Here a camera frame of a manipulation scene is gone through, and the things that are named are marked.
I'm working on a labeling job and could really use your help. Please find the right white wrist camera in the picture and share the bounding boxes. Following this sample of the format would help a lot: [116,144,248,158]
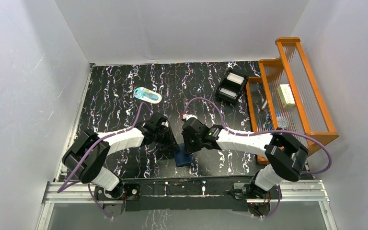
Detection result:
[181,114,197,121]

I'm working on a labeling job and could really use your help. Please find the white box on rack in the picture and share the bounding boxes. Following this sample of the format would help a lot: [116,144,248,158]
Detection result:
[277,84,296,108]

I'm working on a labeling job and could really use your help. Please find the teal oval blister pack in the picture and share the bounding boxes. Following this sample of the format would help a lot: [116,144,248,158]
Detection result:
[133,87,162,104]

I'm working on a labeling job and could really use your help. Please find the black card box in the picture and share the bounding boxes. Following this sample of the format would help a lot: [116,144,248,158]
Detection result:
[215,68,249,104]

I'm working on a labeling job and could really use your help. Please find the small stick on rack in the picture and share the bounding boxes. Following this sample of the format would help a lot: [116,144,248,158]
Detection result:
[261,100,268,110]

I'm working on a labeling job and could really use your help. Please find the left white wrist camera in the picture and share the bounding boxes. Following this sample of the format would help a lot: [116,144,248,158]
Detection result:
[161,117,169,127]

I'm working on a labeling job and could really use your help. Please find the orange wooden tiered rack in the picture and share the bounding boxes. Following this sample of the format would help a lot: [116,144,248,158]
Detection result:
[243,37,339,165]

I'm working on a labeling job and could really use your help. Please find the blue leather card holder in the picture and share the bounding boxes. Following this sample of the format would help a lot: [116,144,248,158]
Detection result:
[174,143,192,168]

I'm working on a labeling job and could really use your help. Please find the aluminium frame rail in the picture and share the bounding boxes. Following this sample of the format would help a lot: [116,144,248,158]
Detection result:
[36,180,337,230]

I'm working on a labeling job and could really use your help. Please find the silver cards in box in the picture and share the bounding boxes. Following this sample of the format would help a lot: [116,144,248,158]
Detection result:
[219,88,237,98]

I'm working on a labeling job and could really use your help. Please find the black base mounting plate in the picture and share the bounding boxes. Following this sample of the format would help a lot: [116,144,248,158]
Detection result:
[94,175,280,214]

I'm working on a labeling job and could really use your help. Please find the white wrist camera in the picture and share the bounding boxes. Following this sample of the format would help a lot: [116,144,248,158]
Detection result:
[161,117,169,127]
[181,114,197,121]

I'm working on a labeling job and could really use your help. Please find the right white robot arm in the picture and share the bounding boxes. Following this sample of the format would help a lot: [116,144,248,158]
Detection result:
[182,115,308,198]

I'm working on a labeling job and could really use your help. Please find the blue items on rack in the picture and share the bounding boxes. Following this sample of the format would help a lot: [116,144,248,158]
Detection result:
[268,111,288,130]

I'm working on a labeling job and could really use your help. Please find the white cards stack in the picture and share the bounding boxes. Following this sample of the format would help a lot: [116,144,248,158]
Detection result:
[226,72,245,85]

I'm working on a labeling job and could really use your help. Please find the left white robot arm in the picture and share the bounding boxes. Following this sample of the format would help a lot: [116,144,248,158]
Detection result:
[62,113,180,199]

